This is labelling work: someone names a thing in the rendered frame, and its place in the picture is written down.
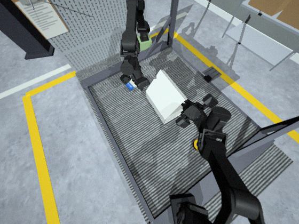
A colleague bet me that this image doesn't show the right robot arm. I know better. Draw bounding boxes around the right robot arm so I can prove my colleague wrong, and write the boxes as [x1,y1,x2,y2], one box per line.
[120,0,150,85]

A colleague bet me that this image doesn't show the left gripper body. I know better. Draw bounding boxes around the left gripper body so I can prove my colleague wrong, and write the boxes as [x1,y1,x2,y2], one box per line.
[176,94,218,128]

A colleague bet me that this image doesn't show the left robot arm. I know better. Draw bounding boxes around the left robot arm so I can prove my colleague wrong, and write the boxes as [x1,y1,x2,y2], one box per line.
[176,102,265,224]

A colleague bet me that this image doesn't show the white ruled paper sheet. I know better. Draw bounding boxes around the white ruled paper sheet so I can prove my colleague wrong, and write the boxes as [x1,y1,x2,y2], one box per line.
[15,0,68,39]

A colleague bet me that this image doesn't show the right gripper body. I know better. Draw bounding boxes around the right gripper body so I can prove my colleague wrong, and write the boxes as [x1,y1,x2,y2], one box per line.
[133,65,150,89]

